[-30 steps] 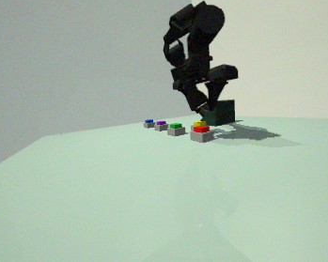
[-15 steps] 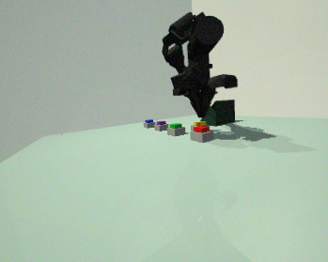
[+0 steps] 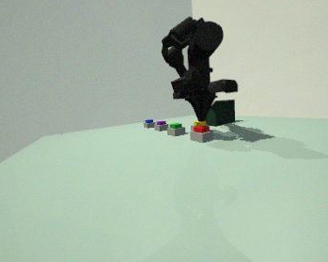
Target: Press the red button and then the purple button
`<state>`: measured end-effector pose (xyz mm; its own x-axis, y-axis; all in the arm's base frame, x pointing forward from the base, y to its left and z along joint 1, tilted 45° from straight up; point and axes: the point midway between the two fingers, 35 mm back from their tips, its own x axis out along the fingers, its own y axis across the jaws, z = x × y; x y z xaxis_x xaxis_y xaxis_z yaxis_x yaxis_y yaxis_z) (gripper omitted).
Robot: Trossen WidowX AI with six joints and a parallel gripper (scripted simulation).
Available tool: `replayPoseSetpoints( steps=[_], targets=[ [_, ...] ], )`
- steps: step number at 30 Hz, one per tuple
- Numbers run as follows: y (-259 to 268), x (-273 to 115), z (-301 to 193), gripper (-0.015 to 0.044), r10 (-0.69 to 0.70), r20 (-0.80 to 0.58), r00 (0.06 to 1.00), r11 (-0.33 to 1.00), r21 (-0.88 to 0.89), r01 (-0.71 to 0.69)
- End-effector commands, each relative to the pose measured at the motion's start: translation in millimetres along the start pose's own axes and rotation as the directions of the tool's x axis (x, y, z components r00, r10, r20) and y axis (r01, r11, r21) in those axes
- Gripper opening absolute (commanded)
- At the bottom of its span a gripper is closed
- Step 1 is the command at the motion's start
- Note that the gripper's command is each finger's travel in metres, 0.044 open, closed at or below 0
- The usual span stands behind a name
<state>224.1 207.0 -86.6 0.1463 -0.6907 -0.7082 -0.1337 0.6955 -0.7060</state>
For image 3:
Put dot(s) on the blue button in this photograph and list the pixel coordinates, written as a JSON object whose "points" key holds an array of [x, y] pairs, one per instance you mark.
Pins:
{"points": [[149, 124]]}

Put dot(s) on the yellow button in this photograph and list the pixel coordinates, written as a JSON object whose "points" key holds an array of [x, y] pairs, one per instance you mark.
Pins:
{"points": [[196, 124]]}

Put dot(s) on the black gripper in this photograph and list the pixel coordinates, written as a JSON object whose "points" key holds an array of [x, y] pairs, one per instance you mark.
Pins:
{"points": [[202, 99]]}

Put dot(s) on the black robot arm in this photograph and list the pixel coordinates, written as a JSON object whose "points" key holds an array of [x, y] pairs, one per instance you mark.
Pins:
{"points": [[203, 38]]}

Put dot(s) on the red button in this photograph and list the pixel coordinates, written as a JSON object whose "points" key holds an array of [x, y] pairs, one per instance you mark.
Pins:
{"points": [[202, 134]]}

